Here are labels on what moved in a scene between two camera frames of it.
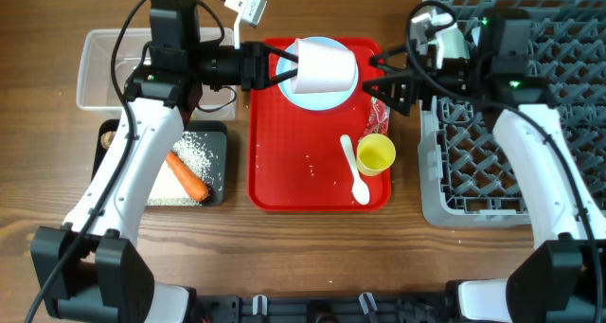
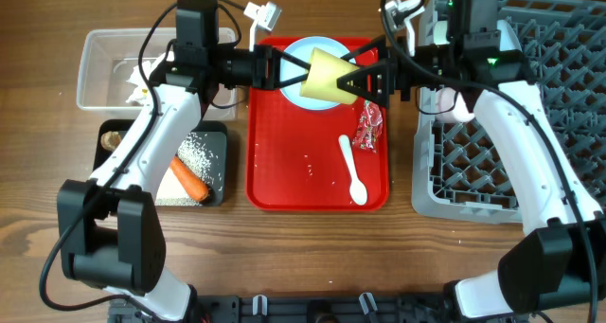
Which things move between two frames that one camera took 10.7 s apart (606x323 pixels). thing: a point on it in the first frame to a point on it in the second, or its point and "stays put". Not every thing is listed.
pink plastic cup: (323, 68) to (445, 98)
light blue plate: (318, 100) stays put
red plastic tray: (295, 160) stays put
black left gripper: (255, 65) stays put
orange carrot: (191, 180) stays put
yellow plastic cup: (374, 152) to (321, 78)
